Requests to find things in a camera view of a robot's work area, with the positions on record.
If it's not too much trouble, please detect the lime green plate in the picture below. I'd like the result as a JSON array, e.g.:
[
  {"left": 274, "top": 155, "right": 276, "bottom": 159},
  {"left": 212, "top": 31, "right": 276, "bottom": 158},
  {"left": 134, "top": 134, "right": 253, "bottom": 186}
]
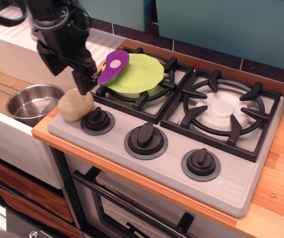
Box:
[{"left": 107, "top": 53, "right": 164, "bottom": 94}]

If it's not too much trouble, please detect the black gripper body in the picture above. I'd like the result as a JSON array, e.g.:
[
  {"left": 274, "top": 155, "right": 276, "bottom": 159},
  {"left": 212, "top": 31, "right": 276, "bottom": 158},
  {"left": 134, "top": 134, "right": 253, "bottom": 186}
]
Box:
[{"left": 31, "top": 9, "right": 98, "bottom": 79}]

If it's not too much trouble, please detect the black braided cable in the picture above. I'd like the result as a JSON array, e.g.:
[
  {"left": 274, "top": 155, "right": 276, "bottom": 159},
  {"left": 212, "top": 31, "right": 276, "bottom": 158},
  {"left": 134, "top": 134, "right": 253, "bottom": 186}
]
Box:
[{"left": 0, "top": 4, "right": 30, "bottom": 27}]

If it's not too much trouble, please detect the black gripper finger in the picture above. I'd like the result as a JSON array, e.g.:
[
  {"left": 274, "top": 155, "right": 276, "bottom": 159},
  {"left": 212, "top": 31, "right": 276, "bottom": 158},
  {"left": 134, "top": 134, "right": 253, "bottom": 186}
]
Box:
[
  {"left": 72, "top": 69, "right": 95, "bottom": 95},
  {"left": 38, "top": 48, "right": 68, "bottom": 76}
]

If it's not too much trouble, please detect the teal cabinet left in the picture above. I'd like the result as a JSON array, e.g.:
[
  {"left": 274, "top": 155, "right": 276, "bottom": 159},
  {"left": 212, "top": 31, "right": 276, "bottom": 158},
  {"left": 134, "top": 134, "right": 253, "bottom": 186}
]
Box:
[{"left": 80, "top": 0, "right": 153, "bottom": 31}]

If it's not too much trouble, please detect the grey toy stove top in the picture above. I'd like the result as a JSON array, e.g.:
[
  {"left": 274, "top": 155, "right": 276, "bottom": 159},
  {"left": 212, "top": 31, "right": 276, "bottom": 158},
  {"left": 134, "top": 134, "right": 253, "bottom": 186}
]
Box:
[{"left": 47, "top": 66, "right": 284, "bottom": 219}]

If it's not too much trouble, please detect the white right burner disc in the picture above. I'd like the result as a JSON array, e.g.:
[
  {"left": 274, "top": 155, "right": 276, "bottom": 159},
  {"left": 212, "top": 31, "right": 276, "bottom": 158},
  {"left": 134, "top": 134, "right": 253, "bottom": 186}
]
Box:
[{"left": 188, "top": 85, "right": 258, "bottom": 131}]

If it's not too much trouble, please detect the black burner grate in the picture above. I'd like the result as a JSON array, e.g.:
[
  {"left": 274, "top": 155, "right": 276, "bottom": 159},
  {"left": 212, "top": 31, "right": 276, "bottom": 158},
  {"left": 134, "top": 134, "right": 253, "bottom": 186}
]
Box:
[
  {"left": 91, "top": 47, "right": 195, "bottom": 124},
  {"left": 160, "top": 69, "right": 284, "bottom": 162}
]

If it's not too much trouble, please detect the black left stove knob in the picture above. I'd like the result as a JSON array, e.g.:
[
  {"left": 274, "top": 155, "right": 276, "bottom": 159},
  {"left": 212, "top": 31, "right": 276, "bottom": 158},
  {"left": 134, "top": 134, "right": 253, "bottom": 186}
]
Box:
[{"left": 81, "top": 107, "right": 115, "bottom": 136}]

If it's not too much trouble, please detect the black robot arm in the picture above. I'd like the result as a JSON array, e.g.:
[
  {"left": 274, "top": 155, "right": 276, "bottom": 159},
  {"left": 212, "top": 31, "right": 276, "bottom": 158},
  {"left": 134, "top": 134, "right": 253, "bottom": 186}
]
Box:
[{"left": 26, "top": 0, "right": 97, "bottom": 95}]

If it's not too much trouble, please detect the black right burner grate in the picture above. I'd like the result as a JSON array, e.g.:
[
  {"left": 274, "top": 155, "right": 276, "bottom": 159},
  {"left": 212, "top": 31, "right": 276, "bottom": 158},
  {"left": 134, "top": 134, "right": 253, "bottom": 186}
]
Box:
[{"left": 160, "top": 69, "right": 284, "bottom": 162}]

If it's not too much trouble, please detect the teal cabinet right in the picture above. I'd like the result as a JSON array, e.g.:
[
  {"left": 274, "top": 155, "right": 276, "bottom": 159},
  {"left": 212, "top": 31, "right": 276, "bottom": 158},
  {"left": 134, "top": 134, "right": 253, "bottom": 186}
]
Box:
[{"left": 156, "top": 0, "right": 284, "bottom": 69}]

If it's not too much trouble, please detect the black left burner grate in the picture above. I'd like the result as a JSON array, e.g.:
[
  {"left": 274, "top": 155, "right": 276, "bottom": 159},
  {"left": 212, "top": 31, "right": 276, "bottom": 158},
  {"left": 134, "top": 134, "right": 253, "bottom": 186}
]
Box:
[{"left": 91, "top": 47, "right": 195, "bottom": 124}]

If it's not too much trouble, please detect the black right stove knob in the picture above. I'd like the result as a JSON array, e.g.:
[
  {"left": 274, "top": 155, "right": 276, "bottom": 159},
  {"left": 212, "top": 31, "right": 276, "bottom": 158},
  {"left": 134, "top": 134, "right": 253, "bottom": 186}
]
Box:
[{"left": 181, "top": 148, "right": 221, "bottom": 182}]

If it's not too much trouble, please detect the wooden drawer front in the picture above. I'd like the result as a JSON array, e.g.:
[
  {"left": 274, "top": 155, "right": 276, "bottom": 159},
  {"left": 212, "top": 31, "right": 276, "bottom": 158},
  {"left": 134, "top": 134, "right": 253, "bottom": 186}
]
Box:
[{"left": 0, "top": 159, "right": 81, "bottom": 238}]

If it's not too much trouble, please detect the toy oven door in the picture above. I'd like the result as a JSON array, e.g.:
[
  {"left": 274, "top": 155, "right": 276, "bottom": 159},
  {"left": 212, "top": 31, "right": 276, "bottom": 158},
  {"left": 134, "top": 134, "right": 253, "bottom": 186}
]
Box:
[{"left": 65, "top": 155, "right": 239, "bottom": 238}]

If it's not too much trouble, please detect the small steel pot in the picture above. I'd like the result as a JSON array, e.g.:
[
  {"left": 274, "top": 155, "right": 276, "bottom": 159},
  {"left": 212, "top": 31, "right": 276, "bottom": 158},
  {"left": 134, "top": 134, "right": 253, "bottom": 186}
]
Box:
[{"left": 0, "top": 83, "right": 65, "bottom": 127}]

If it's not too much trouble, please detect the beige toy potato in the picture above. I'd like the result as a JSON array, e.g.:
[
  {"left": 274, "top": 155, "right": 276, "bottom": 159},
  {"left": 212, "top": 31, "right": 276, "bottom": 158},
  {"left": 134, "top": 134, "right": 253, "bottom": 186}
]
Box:
[{"left": 57, "top": 88, "right": 94, "bottom": 121}]

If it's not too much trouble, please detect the teal cabinet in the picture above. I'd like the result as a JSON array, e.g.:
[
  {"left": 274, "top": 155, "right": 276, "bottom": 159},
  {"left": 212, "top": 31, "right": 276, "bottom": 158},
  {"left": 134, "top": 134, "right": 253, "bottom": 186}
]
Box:
[
  {"left": 80, "top": 0, "right": 153, "bottom": 31},
  {"left": 156, "top": 0, "right": 284, "bottom": 69}
]

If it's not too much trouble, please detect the purple toy eggplant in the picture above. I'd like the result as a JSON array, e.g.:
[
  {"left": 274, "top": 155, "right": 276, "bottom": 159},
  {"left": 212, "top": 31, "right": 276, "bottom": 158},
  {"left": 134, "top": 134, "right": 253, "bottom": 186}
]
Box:
[{"left": 98, "top": 50, "right": 130, "bottom": 86}]

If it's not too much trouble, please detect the black oven door handle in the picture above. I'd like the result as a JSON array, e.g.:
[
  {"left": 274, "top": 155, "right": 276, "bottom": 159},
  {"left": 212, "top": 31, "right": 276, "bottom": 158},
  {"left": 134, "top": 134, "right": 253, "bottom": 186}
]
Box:
[{"left": 72, "top": 168, "right": 194, "bottom": 238}]

